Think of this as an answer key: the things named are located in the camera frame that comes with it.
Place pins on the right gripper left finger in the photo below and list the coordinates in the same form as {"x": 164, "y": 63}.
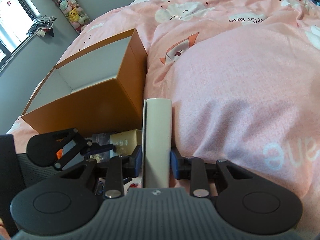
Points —
{"x": 128, "y": 165}

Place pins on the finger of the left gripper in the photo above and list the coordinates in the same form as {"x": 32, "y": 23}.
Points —
{"x": 94, "y": 148}

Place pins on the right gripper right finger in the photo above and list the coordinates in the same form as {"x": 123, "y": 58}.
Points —
{"x": 181, "y": 166}

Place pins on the white rectangular box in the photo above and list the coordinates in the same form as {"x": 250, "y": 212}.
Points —
{"x": 156, "y": 142}

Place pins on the illustrated card box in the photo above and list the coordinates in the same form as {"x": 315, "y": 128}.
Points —
{"x": 101, "y": 138}

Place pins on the orange crochet fruit toy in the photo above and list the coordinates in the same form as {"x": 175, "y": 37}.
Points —
{"x": 59, "y": 153}

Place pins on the brown gold small box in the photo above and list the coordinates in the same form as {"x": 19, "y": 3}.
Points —
{"x": 126, "y": 142}

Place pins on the orange cardboard box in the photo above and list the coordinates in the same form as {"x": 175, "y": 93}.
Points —
{"x": 96, "y": 90}

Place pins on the pink patterned bed duvet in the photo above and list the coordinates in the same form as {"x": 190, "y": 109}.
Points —
{"x": 243, "y": 78}

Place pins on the clothes pile on windowsill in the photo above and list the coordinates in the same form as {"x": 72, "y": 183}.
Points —
{"x": 41, "y": 26}

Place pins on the tube of plush toys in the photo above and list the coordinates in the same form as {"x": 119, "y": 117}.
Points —
{"x": 73, "y": 13}

